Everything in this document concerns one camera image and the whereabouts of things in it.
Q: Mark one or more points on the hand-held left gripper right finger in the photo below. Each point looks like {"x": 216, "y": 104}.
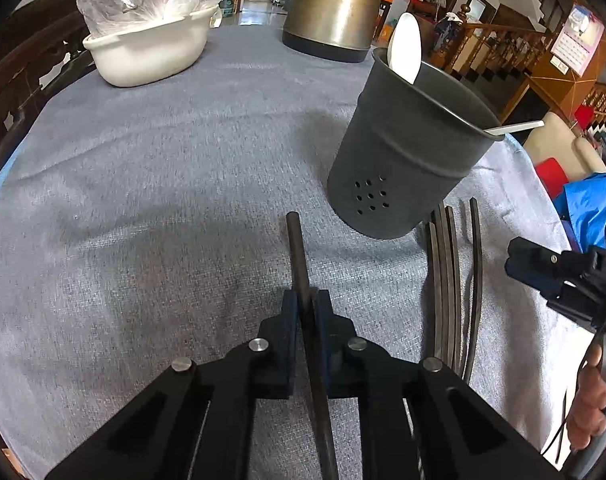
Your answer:
{"x": 323, "y": 325}

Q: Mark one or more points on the blue cloth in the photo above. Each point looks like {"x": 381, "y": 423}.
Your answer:
{"x": 593, "y": 205}

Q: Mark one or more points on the teal plastic bottle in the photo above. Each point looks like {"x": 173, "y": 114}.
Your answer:
{"x": 227, "y": 7}

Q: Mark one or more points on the orange box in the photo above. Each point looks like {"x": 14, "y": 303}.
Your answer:
{"x": 387, "y": 10}

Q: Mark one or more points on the wooden stair railing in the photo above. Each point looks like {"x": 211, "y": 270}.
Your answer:
{"x": 508, "y": 45}

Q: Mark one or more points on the grey tablecloth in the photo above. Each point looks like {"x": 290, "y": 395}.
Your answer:
{"x": 158, "y": 185}

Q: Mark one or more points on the beige chair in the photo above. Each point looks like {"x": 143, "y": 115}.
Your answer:
{"x": 553, "y": 140}

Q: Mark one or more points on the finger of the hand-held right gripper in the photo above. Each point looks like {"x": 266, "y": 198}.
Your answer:
{"x": 533, "y": 255}
{"x": 573, "y": 307}

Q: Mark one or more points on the dark metal chopstick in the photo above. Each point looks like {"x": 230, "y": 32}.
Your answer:
{"x": 478, "y": 270}
{"x": 455, "y": 285}
{"x": 298, "y": 260}
{"x": 444, "y": 285}
{"x": 463, "y": 210}
{"x": 433, "y": 285}

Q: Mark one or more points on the steel electric kettle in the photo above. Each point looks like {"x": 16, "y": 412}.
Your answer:
{"x": 333, "y": 5}

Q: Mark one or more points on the wall calendar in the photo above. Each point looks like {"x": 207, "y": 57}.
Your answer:
{"x": 578, "y": 40}

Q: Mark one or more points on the white plastic basin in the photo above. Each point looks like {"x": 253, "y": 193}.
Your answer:
{"x": 143, "y": 55}

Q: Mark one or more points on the dark grey utensil holder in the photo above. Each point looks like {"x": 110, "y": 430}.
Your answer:
{"x": 398, "y": 160}

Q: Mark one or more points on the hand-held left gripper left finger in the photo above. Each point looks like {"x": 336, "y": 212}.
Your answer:
{"x": 290, "y": 325}

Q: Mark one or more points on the carved wooden chair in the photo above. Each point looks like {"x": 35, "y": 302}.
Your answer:
{"x": 28, "y": 60}

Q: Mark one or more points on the person's right hand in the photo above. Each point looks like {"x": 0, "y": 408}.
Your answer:
{"x": 590, "y": 400}

